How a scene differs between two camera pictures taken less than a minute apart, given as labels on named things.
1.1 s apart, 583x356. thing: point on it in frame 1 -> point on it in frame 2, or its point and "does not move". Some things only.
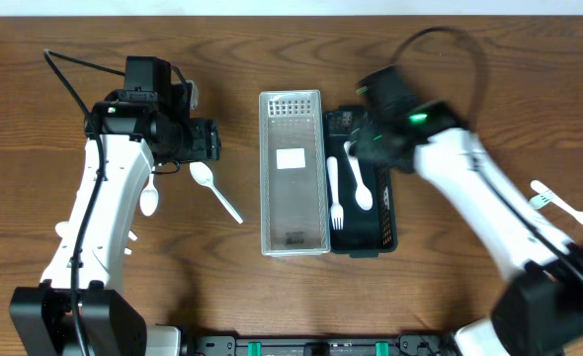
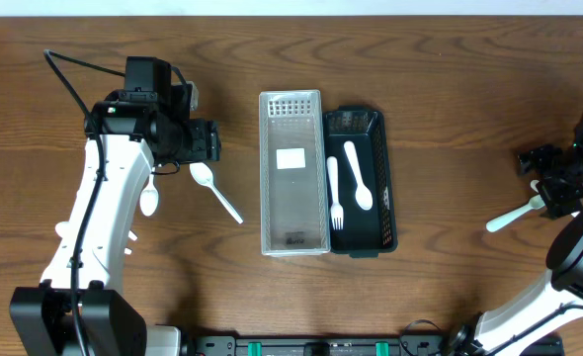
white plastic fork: (337, 215) does not move
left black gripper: (208, 143) does not move
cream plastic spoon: (363, 197) does not move
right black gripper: (371, 149) -> (554, 193)
